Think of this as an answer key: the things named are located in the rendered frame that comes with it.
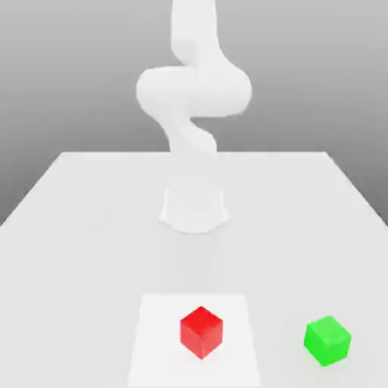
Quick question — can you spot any small red cube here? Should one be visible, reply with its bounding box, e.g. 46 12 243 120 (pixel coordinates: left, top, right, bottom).
179 305 224 361

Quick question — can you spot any small green cube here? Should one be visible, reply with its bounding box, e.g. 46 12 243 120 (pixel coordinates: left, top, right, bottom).
303 314 352 368

